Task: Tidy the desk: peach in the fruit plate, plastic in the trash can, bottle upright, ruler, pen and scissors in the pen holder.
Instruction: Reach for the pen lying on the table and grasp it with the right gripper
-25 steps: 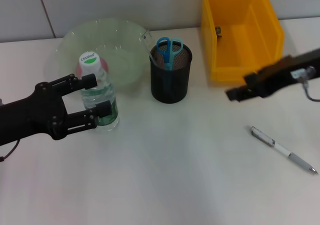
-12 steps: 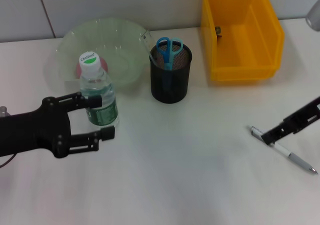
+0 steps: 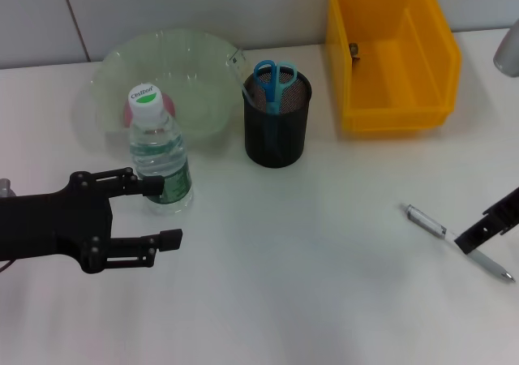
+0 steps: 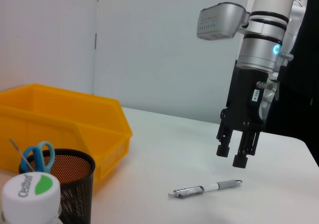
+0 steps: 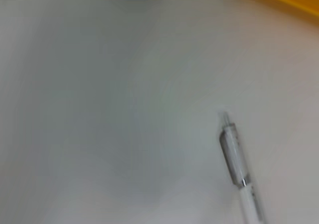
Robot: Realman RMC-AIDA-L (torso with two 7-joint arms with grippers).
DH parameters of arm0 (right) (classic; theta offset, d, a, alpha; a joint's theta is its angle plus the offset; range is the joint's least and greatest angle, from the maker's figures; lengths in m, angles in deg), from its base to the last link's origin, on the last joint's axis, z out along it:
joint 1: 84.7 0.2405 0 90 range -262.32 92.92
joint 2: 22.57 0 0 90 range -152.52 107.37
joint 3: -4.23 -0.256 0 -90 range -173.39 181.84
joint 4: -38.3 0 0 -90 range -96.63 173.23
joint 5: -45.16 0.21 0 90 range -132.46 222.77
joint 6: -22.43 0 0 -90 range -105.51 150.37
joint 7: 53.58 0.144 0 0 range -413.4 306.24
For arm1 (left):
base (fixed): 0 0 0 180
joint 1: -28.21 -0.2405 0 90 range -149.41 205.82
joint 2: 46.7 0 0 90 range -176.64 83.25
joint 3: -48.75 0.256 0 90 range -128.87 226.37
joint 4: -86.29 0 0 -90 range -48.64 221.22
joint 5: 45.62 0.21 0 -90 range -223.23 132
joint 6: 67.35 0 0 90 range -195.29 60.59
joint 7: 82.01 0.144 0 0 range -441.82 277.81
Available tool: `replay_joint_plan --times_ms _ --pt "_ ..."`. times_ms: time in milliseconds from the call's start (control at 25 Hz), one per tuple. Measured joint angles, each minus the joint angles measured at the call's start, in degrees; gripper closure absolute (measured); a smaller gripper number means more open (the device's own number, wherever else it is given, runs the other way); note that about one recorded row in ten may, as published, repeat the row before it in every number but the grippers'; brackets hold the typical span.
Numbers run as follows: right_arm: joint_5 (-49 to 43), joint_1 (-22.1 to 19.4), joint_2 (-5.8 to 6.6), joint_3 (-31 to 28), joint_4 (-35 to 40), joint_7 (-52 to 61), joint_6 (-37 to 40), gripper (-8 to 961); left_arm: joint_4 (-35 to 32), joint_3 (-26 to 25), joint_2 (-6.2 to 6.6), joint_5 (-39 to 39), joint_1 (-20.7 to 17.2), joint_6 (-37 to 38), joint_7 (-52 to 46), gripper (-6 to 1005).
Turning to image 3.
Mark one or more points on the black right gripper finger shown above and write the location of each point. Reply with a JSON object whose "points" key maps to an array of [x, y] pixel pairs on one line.
{"points": [[474, 237]]}

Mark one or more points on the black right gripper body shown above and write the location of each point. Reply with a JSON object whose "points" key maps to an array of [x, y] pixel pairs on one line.
{"points": [[509, 207]]}

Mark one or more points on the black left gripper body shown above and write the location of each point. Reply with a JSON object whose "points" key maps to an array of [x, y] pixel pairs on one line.
{"points": [[48, 227]]}

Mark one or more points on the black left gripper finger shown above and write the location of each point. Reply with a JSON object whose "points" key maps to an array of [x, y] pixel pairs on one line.
{"points": [[171, 240], [153, 186]]}

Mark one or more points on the clear water bottle green label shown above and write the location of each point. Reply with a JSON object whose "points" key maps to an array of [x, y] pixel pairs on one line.
{"points": [[162, 154]]}

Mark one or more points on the grey white ballpoint pen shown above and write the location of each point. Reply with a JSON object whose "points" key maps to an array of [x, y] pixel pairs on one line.
{"points": [[425, 221]]}

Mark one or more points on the pink peach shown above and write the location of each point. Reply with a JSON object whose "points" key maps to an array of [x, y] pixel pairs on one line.
{"points": [[169, 105]]}

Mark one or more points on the clear plastic ruler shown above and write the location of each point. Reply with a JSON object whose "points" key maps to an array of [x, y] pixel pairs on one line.
{"points": [[240, 67]]}

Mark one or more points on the blue scissors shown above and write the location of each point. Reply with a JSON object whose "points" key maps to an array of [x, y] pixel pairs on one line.
{"points": [[271, 89]]}

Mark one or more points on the green plastic wrapper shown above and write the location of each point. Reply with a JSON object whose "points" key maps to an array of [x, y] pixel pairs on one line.
{"points": [[354, 50]]}

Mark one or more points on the pale green glass fruit plate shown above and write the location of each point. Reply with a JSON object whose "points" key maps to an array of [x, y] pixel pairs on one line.
{"points": [[182, 65]]}

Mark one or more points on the black mesh pen cup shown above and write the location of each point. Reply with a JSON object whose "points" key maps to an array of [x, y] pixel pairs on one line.
{"points": [[275, 138]]}

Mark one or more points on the yellow plastic bin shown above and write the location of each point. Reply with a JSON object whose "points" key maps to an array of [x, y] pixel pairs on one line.
{"points": [[385, 77]]}

